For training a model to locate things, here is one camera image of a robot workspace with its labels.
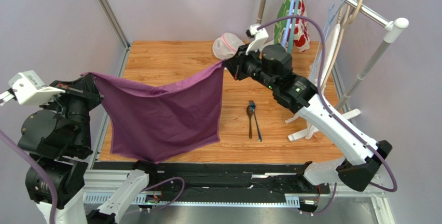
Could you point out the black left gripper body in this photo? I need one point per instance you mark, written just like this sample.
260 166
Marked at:
76 99

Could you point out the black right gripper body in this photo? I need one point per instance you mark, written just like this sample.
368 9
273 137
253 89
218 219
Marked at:
236 64

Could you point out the purple cloth napkin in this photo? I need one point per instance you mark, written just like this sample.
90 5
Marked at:
156 123

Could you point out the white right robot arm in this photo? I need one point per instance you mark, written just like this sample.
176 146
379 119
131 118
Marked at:
271 66

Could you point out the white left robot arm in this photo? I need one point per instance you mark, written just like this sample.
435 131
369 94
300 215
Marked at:
56 141

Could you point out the white mesh laundry bag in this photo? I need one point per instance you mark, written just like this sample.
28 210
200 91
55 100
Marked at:
226 46

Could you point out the light blue plastic hanger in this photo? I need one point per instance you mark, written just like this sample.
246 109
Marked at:
287 25

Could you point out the red poppy floral cloth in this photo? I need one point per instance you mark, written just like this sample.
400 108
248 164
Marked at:
297 29

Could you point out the white towel on hanger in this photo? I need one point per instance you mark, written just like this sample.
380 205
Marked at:
330 47

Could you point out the teal plastic hanger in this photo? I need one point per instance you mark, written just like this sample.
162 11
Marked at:
297 13

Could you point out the blue thin wire hanger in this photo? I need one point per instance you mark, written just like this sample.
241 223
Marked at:
332 14

